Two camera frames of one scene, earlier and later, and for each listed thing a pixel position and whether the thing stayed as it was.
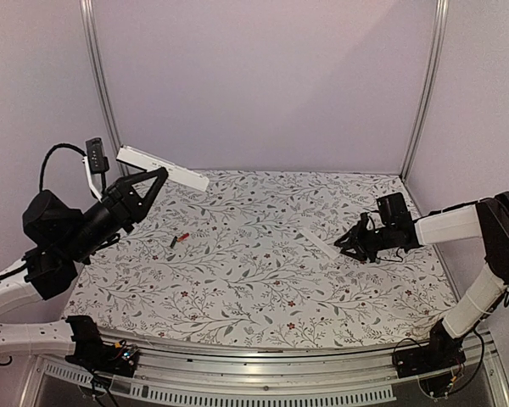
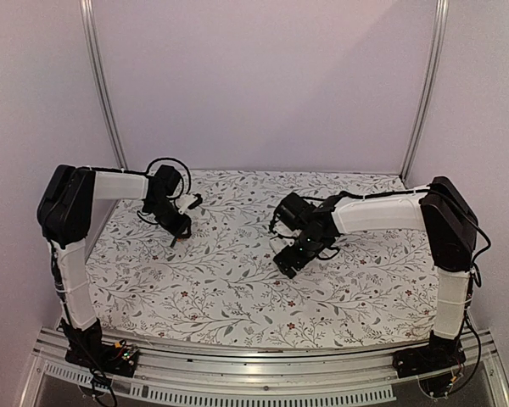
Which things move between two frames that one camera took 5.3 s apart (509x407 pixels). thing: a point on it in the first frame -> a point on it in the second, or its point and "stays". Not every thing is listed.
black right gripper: (356, 236) -> (297, 262)
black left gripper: (129, 207) -> (177, 230)
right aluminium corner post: (440, 22) stays
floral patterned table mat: (248, 260) stays
